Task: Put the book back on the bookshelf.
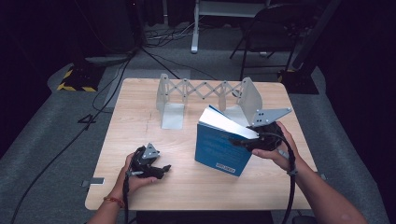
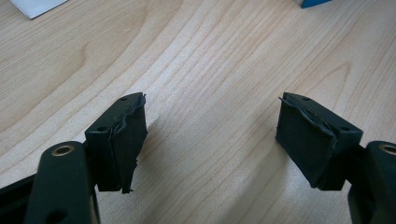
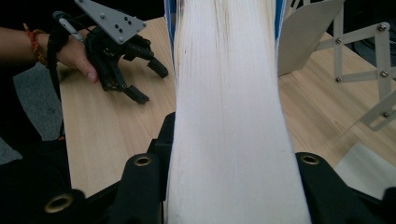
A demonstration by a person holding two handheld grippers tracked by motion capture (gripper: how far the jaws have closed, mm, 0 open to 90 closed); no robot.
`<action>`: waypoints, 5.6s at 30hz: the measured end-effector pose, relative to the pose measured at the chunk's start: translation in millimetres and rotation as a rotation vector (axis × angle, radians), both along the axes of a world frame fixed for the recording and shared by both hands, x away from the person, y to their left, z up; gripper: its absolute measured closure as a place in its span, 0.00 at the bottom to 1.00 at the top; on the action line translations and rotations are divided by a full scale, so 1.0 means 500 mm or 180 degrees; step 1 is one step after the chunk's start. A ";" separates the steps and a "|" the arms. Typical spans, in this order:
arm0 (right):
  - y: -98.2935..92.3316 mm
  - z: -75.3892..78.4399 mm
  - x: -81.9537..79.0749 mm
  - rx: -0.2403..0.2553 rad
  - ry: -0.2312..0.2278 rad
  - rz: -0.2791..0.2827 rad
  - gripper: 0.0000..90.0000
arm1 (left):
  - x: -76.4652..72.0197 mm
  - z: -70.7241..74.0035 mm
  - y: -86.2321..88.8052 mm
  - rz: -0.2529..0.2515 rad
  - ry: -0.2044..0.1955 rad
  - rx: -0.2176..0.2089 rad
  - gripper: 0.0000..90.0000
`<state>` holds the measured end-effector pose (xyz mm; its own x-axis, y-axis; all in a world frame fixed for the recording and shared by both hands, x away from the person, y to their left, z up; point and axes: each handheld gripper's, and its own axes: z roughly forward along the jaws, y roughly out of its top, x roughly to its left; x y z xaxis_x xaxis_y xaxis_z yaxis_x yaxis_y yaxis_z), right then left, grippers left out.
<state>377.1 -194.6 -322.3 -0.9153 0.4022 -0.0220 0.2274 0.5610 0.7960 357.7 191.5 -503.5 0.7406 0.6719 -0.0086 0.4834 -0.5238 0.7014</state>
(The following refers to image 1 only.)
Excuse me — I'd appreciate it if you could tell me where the long black floor cable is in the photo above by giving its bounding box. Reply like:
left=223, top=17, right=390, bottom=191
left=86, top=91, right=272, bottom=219
left=9, top=50, right=138, bottom=224

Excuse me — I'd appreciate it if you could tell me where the left hand-held gripper black cable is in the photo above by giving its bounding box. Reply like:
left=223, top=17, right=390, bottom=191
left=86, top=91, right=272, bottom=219
left=122, top=148, right=145, bottom=224

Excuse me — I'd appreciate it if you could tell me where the grey expandable bookend rack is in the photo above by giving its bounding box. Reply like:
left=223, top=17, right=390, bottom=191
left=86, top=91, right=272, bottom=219
left=155, top=73, right=263, bottom=131

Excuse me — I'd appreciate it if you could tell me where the hand-held gripper black cable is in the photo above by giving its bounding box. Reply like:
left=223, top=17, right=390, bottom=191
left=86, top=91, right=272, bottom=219
left=257, top=132, right=297, bottom=224
left=122, top=148, right=145, bottom=224

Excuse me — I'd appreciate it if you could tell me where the white desk frame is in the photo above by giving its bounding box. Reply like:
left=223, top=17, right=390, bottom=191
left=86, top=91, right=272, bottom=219
left=190, top=0, right=269, bottom=55

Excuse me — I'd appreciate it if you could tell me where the red orange bracelet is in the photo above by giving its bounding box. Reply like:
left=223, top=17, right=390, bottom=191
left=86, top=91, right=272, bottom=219
left=103, top=196, right=126, bottom=209

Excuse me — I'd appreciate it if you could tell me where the person's left hand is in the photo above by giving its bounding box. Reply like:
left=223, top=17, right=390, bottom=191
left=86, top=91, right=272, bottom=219
left=112, top=151, right=159, bottom=196

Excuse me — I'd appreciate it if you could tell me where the person's right hand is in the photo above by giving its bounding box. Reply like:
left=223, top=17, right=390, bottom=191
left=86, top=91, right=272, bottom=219
left=251, top=120, right=308, bottom=175

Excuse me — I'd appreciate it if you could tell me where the grey slanted metal pole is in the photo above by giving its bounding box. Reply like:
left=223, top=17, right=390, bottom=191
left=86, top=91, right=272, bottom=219
left=290, top=0, right=342, bottom=71

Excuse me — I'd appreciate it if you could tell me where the blue book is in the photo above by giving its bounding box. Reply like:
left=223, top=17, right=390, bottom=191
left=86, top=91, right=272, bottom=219
left=194, top=105, right=262, bottom=177

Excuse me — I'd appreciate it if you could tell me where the right hand-held gripper black cable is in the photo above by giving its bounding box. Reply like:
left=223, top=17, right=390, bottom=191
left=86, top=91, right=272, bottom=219
left=257, top=132, right=297, bottom=224

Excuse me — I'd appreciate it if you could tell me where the bundle of floor cables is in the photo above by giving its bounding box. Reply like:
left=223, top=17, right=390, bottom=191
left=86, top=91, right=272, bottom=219
left=143, top=21, right=202, bottom=49

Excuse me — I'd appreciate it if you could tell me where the black folding chair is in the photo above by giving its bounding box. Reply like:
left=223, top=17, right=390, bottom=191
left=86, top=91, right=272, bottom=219
left=229, top=3, right=314, bottom=81

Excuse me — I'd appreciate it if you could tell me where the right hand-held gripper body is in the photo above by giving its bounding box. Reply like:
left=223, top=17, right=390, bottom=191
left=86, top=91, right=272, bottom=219
left=246, top=106, right=293, bottom=153

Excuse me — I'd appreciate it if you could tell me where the black stand base hazard tape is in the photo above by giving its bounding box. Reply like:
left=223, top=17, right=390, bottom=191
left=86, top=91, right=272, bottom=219
left=56, top=63, right=106, bottom=93
left=277, top=68, right=320, bottom=95

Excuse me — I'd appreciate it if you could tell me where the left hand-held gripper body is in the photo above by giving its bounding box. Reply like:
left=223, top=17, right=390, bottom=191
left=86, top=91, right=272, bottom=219
left=130, top=142, right=165, bottom=179

